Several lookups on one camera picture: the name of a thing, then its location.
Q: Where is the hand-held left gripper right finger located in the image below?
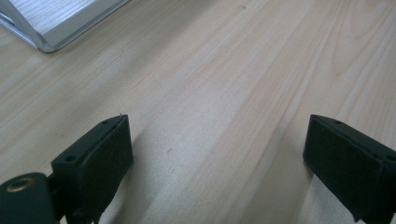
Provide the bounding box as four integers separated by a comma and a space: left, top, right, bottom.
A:
303, 114, 396, 224

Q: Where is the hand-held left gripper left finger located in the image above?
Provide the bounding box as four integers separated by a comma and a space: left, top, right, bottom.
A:
50, 114, 134, 224

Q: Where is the silver metal tray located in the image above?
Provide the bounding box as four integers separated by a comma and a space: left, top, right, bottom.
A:
0, 0, 131, 54

